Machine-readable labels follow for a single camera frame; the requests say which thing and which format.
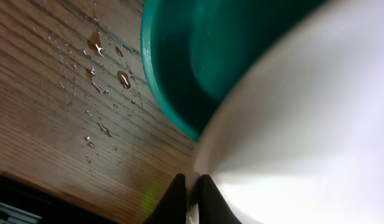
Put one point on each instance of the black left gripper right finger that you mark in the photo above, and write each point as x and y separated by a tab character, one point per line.
213	208

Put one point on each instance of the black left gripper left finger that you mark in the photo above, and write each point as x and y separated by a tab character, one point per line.
172	207

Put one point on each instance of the pink plate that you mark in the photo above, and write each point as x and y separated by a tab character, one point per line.
300	139

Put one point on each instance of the teal plastic tray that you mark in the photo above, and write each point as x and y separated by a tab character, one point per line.
195	51

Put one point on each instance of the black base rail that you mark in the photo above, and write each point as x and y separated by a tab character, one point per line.
21	203

